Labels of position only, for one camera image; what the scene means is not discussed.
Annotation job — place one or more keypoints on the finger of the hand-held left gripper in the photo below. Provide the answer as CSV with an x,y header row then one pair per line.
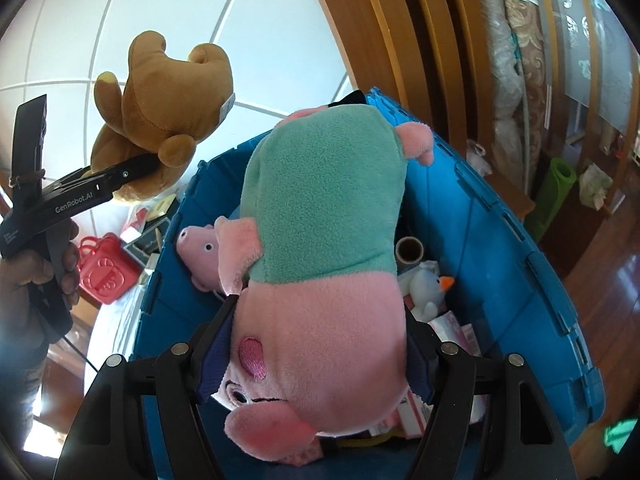
x,y
100,185

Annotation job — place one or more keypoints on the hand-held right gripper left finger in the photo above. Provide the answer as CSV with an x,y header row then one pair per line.
x,y
217,360

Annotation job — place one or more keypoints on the black box with gold print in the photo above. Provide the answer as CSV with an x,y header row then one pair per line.
x,y
152,237

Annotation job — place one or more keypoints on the blue plastic storage bin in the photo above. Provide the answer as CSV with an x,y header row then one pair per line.
x,y
500,260

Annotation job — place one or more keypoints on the patterned rolled fabric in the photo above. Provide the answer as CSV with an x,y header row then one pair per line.
x,y
520,60

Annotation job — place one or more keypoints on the white plastic bag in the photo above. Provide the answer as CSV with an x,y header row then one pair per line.
x,y
478,157

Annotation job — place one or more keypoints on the person's left hand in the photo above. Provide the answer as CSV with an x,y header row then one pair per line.
x,y
15,300

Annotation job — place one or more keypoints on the small green object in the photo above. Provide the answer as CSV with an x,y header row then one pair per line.
x,y
620,435

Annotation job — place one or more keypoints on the frosted glass door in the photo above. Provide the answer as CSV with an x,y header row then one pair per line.
x,y
585,25

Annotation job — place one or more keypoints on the wooden door frame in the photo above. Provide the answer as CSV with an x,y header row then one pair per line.
x,y
390,35

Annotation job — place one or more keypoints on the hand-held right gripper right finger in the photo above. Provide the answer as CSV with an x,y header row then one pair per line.
x,y
420,375

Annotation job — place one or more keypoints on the pig plush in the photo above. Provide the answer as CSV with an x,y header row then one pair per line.
x,y
325,200
200,247

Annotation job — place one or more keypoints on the red embossed bear case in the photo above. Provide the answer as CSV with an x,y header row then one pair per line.
x,y
102,272

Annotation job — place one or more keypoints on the pink and white tissue pack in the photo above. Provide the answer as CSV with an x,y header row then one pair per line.
x,y
412,415

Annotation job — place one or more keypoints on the white crumpled cloth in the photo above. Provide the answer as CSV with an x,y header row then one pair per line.
x,y
595,185

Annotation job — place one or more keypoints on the green rolled yoga mat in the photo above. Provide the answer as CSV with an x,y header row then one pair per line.
x,y
555,195

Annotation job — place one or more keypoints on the brown teddy bear plush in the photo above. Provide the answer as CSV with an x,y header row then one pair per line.
x,y
150,100

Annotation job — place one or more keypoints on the white plush with orange beak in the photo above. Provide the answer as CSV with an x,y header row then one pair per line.
x,y
425,290

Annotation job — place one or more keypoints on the cardboard tape roll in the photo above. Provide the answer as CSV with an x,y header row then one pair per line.
x,y
410,260

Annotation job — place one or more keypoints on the small clear tissue packet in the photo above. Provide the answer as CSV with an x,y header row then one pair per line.
x,y
134,222

